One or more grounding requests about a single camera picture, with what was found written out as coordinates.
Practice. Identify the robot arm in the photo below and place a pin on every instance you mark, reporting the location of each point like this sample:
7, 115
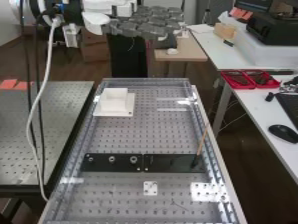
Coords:
60, 10

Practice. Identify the black computer mouse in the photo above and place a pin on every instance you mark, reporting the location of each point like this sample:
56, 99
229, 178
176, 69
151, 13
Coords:
284, 133

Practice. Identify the white desk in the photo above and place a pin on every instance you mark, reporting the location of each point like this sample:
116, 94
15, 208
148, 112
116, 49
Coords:
231, 50
261, 116

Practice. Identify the clear box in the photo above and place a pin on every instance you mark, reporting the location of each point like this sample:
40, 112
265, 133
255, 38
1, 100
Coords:
147, 133

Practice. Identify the cardboard box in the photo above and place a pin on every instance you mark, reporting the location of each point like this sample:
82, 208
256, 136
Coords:
95, 46

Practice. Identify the small white box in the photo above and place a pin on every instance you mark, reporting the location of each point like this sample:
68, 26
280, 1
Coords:
115, 101

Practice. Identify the small white square plate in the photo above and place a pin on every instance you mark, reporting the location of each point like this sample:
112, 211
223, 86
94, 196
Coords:
151, 188

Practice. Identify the white computer mouse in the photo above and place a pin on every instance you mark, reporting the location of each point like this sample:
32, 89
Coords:
172, 51

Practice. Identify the thin stick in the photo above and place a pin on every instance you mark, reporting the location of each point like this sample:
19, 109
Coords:
201, 141

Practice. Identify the black keyboard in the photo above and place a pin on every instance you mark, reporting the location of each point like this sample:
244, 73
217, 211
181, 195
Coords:
291, 108

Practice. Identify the small wooden table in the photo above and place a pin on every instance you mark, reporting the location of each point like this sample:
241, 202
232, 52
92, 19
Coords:
181, 53

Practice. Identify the large black device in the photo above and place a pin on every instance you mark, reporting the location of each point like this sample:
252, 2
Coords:
275, 26

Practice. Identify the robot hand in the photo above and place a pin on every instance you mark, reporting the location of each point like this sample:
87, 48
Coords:
147, 23

